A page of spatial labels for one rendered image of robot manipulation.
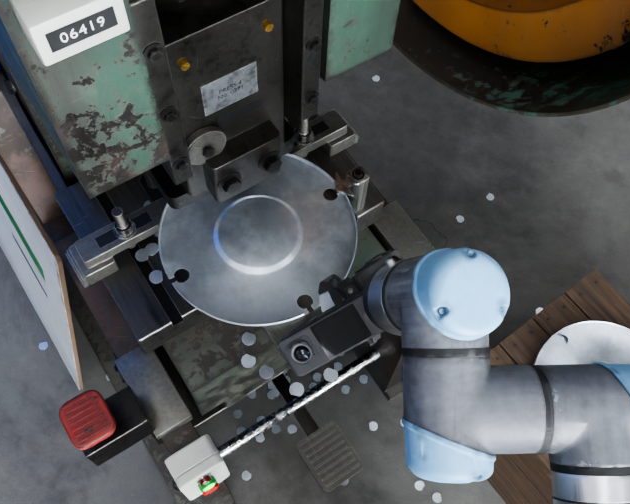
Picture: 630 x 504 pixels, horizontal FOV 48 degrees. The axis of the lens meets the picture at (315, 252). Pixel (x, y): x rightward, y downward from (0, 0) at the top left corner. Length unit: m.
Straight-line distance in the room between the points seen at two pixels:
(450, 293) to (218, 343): 0.61
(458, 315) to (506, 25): 0.45
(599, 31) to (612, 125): 1.52
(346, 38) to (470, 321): 0.37
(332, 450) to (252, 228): 0.67
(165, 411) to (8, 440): 0.80
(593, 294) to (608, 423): 0.98
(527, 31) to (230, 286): 0.51
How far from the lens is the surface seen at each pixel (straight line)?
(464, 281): 0.58
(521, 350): 1.51
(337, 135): 1.19
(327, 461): 1.57
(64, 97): 0.66
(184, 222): 1.07
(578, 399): 0.64
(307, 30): 0.78
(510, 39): 0.93
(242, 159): 0.89
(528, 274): 1.98
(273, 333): 0.99
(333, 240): 1.05
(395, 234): 1.22
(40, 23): 0.55
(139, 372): 1.14
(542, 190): 2.13
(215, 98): 0.83
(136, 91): 0.69
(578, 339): 1.53
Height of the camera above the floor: 1.71
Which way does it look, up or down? 64 degrees down
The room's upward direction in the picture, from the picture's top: 4 degrees clockwise
